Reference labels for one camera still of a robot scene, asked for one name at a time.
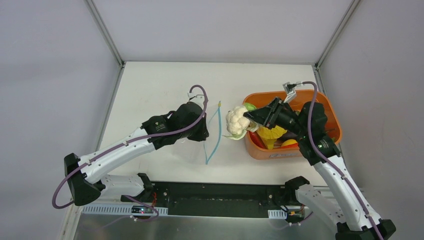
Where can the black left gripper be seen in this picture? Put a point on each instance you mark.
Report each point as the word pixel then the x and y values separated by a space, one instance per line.
pixel 201 133

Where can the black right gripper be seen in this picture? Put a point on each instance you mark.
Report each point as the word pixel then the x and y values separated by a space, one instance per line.
pixel 273 114

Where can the clear zip top bag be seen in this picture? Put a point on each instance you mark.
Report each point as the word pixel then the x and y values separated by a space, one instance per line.
pixel 203 152

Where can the white cauliflower toy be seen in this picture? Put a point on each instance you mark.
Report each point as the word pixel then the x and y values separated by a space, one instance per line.
pixel 237 125

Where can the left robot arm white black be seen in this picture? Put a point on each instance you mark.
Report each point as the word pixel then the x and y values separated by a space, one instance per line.
pixel 89 178

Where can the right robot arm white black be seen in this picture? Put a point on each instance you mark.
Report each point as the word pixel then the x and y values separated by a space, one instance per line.
pixel 352 218

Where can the yellow napa cabbage toy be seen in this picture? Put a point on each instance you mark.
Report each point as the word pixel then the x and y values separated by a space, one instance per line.
pixel 270 136

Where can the orange plastic basket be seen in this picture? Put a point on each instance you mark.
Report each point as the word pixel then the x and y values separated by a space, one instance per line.
pixel 332 126

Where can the yellow banana toy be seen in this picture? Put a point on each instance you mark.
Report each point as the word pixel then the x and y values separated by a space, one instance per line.
pixel 290 143

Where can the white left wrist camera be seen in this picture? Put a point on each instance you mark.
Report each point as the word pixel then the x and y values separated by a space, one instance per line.
pixel 192 97

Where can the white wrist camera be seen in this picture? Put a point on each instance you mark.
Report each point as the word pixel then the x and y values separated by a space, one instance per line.
pixel 192 97
pixel 290 90

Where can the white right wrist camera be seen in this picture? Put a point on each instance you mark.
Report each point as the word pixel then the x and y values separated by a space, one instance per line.
pixel 290 90

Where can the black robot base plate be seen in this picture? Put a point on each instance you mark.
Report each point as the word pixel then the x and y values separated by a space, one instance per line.
pixel 220 199

